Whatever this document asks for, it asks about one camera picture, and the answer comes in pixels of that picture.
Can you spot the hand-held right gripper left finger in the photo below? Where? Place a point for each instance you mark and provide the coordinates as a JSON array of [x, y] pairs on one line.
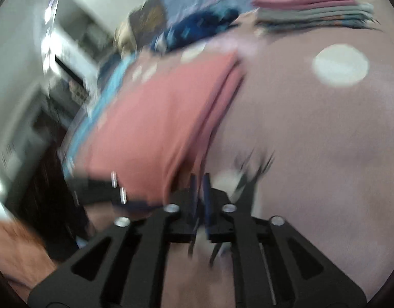
[[142, 247]]

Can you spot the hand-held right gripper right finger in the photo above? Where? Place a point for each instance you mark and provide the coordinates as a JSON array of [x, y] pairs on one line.
[[248, 247]]

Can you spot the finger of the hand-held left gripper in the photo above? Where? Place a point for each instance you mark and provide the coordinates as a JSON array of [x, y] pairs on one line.
[[94, 191]]

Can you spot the pink long-sleeved shirt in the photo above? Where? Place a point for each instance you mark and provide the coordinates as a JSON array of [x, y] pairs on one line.
[[158, 128]]

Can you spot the stack of clothes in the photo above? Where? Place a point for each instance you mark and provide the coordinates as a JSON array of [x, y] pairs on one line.
[[312, 9]]

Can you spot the person's left forearm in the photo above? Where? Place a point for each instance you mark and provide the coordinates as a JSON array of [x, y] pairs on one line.
[[20, 256]]

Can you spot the light blue sheet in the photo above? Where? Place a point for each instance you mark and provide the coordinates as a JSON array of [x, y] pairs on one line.
[[104, 102]]

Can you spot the dark tree-print cloth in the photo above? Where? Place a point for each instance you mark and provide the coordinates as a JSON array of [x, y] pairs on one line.
[[147, 16]]

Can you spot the navy star-print plush blanket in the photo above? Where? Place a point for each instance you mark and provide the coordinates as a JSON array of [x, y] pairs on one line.
[[193, 30]]

